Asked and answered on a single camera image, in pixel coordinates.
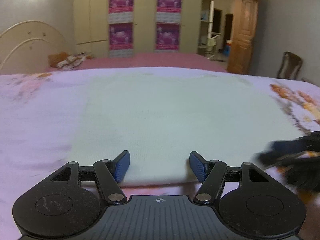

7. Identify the light green hanging cloth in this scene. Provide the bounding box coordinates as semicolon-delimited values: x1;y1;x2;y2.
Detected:
207;36;217;52

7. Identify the wooden door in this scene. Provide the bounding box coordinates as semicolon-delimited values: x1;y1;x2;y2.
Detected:
227;0;258;75

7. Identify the orange patterned pillow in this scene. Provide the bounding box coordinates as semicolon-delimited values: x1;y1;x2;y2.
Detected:
48;51;94;70

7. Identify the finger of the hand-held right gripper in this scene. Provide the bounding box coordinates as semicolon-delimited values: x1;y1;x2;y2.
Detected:
257;131;320;167

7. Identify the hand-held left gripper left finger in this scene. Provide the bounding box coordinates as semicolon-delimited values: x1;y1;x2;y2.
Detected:
42;150;130;204

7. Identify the dark wooden chair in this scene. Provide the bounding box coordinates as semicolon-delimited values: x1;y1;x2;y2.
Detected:
276;51;303;80

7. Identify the floral lilac bed sheet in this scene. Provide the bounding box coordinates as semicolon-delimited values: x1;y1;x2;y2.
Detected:
0;66;320;240

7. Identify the cream wardrobe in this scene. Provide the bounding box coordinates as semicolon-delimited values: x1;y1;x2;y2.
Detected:
73;0;213;58

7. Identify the purple wall poster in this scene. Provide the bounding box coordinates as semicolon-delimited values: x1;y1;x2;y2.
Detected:
157;0;182;23
109;23;133;57
155;23;180;53
108;0;134;23

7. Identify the white cloth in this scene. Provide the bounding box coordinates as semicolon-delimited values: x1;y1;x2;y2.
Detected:
71;71;304;187

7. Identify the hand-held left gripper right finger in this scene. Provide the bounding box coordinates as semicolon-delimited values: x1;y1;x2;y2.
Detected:
189;151;278;204

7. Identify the cream curved headboard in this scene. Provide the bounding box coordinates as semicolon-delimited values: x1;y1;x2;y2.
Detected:
0;21;67;75

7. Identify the pink bedspread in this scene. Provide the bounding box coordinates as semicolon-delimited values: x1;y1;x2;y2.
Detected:
47;52;228;73

